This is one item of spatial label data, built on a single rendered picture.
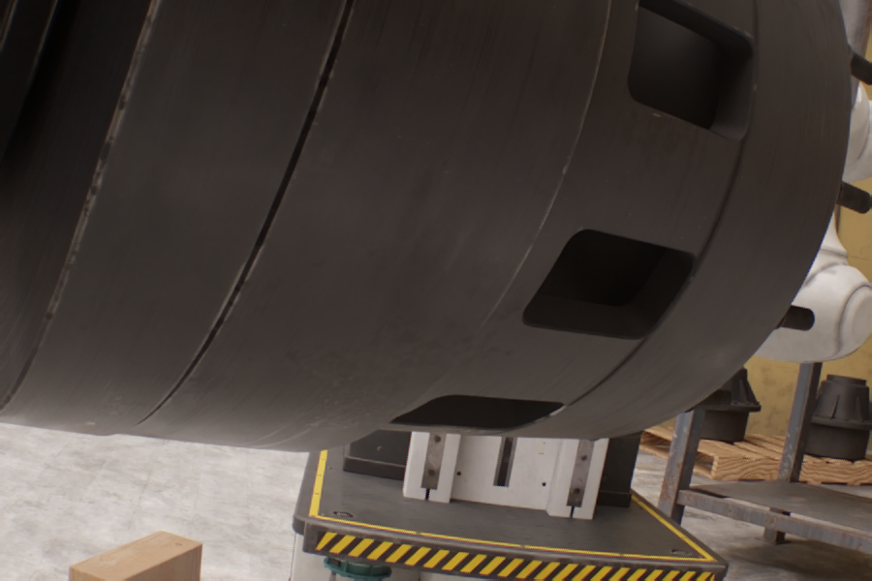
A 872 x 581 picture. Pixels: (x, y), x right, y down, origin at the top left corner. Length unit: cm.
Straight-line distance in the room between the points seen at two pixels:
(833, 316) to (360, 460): 117
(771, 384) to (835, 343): 592
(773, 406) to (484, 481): 519
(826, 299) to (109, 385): 74
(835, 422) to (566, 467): 350
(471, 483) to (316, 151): 152
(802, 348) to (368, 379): 63
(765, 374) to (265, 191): 658
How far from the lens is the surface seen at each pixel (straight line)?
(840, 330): 106
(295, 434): 60
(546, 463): 194
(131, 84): 40
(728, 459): 491
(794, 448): 354
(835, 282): 107
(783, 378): 703
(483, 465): 192
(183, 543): 210
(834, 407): 536
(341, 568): 167
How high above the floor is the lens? 70
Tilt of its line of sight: 2 degrees up
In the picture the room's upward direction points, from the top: 9 degrees clockwise
